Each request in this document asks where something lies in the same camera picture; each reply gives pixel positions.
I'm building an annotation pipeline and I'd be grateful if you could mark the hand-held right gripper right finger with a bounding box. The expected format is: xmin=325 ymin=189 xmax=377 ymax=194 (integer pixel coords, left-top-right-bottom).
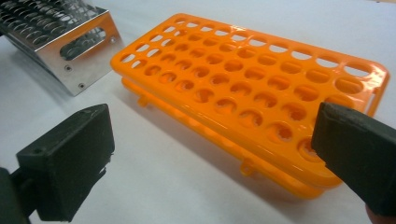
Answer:
xmin=310 ymin=101 xmax=396 ymax=217

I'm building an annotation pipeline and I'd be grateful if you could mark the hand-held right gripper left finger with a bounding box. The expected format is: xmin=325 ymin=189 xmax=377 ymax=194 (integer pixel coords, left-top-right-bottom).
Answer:
xmin=8 ymin=104 xmax=116 ymax=223

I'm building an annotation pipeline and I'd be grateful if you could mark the metal test tube rack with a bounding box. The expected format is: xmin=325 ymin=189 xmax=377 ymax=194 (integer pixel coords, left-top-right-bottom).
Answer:
xmin=0 ymin=0 xmax=125 ymax=98

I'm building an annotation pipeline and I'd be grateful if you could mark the orange plastic test tube rack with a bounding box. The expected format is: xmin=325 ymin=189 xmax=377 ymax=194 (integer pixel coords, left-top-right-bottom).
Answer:
xmin=109 ymin=12 xmax=391 ymax=200

